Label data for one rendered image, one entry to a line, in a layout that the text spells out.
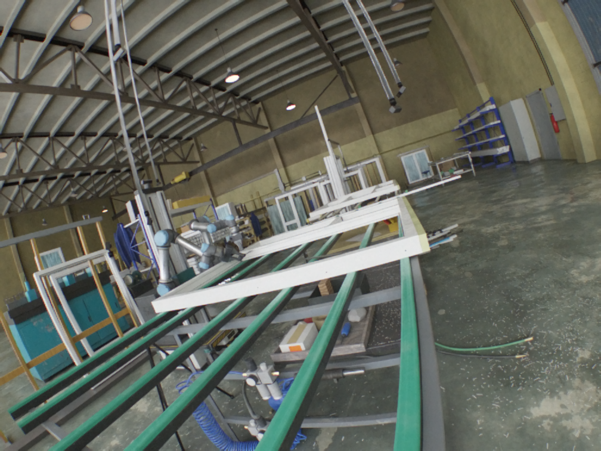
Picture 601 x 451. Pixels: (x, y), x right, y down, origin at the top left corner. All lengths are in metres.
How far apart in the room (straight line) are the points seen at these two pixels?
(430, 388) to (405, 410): 0.07
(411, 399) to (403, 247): 0.74
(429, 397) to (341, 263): 0.77
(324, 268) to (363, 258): 0.16
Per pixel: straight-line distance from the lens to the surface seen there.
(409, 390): 0.50
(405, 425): 0.45
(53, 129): 15.68
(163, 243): 2.33
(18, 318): 5.04
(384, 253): 1.13
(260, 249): 2.43
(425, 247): 1.13
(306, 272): 1.20
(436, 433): 0.45
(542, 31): 8.23
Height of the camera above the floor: 1.20
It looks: 5 degrees down
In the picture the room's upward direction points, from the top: 19 degrees counter-clockwise
